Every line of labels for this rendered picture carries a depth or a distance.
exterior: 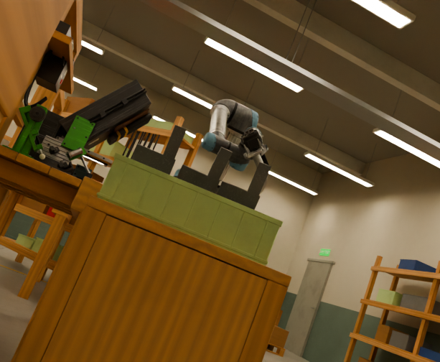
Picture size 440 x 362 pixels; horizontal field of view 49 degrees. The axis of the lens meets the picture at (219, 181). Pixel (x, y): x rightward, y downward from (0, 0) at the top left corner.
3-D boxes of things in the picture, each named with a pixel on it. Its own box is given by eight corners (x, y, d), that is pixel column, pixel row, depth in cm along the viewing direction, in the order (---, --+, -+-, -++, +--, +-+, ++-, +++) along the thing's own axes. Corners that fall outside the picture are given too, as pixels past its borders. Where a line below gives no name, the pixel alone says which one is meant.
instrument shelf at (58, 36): (71, 94, 323) (74, 89, 324) (69, 44, 238) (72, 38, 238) (35, 77, 318) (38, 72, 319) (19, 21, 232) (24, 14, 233)
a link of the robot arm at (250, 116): (188, 195, 251) (233, 100, 243) (213, 206, 254) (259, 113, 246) (189, 201, 239) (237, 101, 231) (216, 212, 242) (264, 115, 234)
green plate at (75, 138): (79, 159, 271) (93, 129, 280) (80, 153, 264) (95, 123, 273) (59, 150, 269) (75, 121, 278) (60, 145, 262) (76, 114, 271)
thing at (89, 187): (91, 225, 347) (100, 206, 350) (100, 220, 204) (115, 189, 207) (72, 217, 344) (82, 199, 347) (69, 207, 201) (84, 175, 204)
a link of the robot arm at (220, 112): (216, 87, 238) (209, 132, 196) (235, 98, 240) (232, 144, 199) (206, 107, 243) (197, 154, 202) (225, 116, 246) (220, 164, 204)
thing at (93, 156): (109, 169, 297) (111, 164, 298) (110, 165, 282) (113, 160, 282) (48, 142, 288) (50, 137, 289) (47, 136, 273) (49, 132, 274)
